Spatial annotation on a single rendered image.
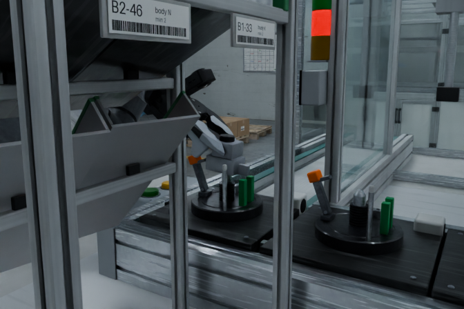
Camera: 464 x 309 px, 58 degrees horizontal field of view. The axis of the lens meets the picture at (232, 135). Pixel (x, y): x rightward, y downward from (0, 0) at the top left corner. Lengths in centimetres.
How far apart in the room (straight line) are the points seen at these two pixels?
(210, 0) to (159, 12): 7
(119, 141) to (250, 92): 938
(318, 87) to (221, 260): 39
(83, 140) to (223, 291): 37
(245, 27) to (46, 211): 24
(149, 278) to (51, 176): 56
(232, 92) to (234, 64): 66
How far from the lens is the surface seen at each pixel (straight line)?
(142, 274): 80
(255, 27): 42
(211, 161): 80
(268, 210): 83
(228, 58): 1011
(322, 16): 89
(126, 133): 48
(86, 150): 43
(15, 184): 44
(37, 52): 24
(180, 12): 32
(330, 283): 61
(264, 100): 969
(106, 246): 83
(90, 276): 86
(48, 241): 26
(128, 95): 63
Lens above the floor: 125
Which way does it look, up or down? 9 degrees down
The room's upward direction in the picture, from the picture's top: straight up
